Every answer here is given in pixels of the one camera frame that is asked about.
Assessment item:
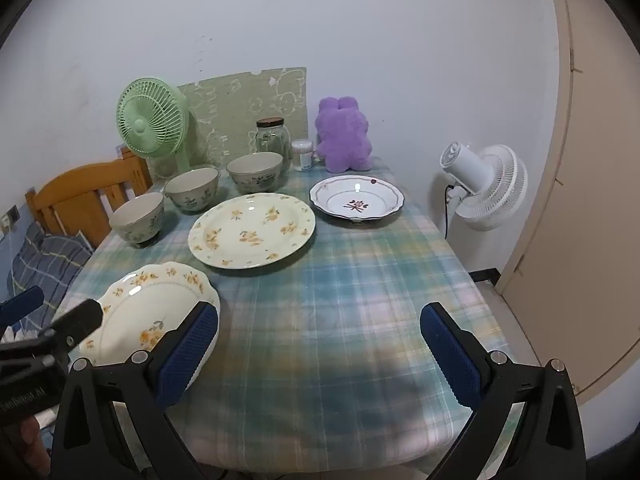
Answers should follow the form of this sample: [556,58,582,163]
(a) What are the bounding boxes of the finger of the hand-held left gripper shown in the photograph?
[30,299,104,352]
[0,286,45,332]

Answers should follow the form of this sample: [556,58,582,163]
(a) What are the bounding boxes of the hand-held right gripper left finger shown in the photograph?
[52,301,221,480]

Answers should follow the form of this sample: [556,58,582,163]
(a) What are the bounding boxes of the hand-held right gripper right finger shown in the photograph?
[419,302,588,480]

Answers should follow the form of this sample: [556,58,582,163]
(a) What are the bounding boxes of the scalloped yellow-flower plate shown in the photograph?
[79,261,221,368]

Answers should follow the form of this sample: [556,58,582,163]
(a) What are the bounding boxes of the small floral ceramic bowl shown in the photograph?
[109,192,166,249]

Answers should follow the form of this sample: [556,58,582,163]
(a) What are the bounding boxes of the large round yellow-flower plate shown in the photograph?
[188,193,317,269]

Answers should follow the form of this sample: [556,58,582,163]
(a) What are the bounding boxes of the medium floral ceramic bowl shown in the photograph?
[164,167,221,213]

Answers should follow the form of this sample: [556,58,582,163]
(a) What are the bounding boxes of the white plate with red flower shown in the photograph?
[309,175,404,223]

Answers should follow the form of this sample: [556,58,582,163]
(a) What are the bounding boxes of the large floral ceramic bowl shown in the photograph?
[226,152,284,195]

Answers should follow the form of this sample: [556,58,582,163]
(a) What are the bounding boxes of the cream crumpled cloth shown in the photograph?
[0,320,66,433]

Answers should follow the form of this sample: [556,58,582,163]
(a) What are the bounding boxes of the blue-grey plaid pillow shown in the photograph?
[0,220,93,311]

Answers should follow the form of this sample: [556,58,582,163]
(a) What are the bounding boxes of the wooden bed headboard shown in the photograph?
[25,152,153,251]

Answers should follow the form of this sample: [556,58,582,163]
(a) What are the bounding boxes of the plaid tablecloth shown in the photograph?
[65,155,516,476]

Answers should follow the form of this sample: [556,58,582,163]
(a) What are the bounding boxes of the white standing fan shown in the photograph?
[440,141,528,233]

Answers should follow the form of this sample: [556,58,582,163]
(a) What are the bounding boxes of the green desk fan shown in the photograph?
[116,77,221,182]

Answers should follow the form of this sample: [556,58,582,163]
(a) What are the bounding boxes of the cotton swab container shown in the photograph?
[291,139,315,172]

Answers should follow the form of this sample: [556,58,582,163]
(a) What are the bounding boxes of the glass jar with brown lid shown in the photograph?
[255,117,292,161]

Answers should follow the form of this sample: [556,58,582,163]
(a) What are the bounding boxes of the beige door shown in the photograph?
[500,0,640,401]

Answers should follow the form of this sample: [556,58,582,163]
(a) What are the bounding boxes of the purple plush toy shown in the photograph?
[314,96,373,171]

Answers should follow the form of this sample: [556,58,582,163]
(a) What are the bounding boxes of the green printed board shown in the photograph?
[177,66,308,168]

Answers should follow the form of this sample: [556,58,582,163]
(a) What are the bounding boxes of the black power cable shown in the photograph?
[444,182,457,241]

